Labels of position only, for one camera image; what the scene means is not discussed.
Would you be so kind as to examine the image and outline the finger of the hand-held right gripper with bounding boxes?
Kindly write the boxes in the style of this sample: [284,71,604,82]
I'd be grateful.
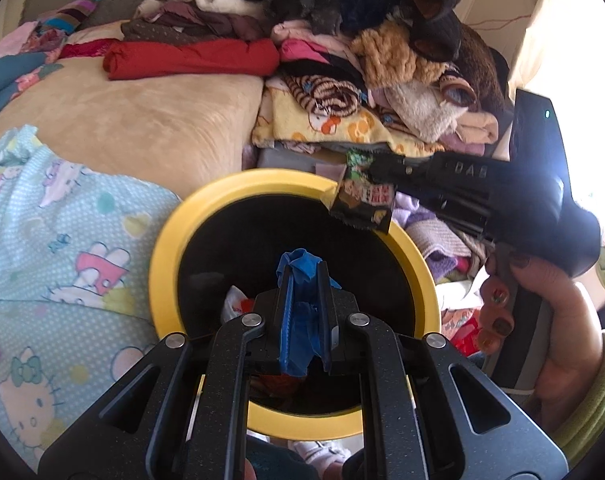
[371,155,434,197]

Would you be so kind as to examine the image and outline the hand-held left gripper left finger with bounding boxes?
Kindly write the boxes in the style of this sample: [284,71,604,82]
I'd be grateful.
[37,270,296,480]

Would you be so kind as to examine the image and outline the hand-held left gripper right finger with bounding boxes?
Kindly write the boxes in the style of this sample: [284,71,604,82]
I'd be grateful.
[317,261,569,480]

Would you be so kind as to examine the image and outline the dark snack packet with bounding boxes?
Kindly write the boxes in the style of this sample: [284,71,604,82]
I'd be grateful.
[319,150,398,233]

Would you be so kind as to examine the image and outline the white plastic bag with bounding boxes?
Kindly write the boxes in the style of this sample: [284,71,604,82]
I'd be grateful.
[221,285,256,326]

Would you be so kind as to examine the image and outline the yellow-rimmed black bin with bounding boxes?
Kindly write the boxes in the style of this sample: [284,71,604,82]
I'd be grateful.
[149,169,441,438]

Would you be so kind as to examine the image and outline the person's right forearm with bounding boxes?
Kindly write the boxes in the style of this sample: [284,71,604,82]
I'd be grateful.
[532,327,605,466]

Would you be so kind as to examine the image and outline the person's right hand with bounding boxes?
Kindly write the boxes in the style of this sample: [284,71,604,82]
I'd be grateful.
[475,252,605,403]

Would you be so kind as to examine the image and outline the lavender sweater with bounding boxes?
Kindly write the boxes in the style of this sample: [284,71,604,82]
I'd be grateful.
[392,192,433,231]

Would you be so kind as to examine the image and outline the cream fleece garment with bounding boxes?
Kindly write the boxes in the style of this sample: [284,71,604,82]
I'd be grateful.
[382,80,470,143]

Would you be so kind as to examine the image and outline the red wrapper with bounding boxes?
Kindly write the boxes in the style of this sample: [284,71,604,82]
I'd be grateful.
[255,372,303,401]

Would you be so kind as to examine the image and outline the beige knit sweater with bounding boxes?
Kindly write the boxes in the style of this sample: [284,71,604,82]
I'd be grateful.
[407,220,483,261]

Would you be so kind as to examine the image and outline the pale pink garment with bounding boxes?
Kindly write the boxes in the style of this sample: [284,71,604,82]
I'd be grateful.
[452,110,500,156]

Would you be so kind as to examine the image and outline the purple cloth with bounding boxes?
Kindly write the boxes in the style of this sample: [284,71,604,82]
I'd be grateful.
[425,247,458,273]

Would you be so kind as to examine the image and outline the tiger striped cloth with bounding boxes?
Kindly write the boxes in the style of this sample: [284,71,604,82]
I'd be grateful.
[287,74,365,118]

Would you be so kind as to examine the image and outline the tan fluffy garment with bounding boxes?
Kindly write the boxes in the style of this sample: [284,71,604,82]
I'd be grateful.
[351,20,463,91]

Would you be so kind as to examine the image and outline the yellow cartoon blanket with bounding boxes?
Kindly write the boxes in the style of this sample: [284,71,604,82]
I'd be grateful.
[251,77,445,158]

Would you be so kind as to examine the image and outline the white shoe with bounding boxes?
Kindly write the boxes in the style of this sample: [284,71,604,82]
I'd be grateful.
[290,440,350,468]

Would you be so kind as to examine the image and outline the red packet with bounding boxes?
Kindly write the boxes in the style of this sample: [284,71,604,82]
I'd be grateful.
[449,330,483,358]

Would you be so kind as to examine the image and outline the cream curtain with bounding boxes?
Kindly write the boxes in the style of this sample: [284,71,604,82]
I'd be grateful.
[507,0,605,111]

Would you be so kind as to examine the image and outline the pink garments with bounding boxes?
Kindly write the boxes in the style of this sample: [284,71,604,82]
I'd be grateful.
[271,20,368,68]

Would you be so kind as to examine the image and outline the grey fuzzy garment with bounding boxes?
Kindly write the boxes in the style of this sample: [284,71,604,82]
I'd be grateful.
[262,0,343,36]

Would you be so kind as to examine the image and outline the red garment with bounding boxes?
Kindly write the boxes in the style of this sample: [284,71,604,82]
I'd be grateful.
[102,39,280,81]

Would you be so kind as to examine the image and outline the light blue cartoon sheet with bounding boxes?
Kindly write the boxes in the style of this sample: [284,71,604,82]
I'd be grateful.
[0,124,183,471]

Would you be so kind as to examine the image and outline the white fluffy garment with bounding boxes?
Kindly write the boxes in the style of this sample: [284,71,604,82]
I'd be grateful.
[195,0,268,18]

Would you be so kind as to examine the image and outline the beige pillow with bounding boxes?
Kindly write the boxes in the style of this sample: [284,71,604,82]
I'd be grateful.
[0,55,266,186]

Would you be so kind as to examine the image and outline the brown folded garments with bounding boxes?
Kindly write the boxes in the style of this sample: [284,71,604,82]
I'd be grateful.
[121,0,278,46]

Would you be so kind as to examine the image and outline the maroon cloth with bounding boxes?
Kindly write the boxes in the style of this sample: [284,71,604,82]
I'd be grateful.
[57,40,114,60]

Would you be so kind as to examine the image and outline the colourful striped cloth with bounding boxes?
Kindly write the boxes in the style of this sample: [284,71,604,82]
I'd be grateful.
[35,0,106,36]

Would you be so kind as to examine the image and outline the floral blue and pink quilt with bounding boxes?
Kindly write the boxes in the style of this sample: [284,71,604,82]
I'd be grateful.
[0,50,63,126]

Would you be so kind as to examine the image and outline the pink cloth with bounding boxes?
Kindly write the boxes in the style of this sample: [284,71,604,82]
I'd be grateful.
[0,21,38,58]

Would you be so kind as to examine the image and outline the red cord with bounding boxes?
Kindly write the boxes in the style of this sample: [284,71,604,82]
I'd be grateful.
[465,12,528,31]

